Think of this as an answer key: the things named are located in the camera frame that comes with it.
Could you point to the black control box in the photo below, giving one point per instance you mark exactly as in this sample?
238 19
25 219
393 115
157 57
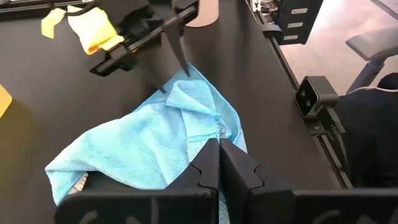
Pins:
292 18

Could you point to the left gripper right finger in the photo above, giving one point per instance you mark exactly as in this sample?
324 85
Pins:
248 193

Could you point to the black table-level camera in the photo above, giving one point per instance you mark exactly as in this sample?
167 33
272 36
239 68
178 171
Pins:
311 96

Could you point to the grey office chair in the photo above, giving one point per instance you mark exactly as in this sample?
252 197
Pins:
373 43

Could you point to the yellow-green plastic bin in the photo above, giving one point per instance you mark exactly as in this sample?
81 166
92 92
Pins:
3 99

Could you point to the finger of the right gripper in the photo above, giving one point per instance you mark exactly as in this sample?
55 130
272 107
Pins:
152 68
178 40

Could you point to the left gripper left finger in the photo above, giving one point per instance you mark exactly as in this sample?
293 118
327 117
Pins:
192 186

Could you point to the blue microfiber towel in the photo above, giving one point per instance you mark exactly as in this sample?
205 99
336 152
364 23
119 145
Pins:
140 140

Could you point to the yellow microfiber towel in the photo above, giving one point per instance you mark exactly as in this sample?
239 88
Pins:
93 28

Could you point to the snake plant in white pot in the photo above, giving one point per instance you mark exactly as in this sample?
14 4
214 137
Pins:
205 14

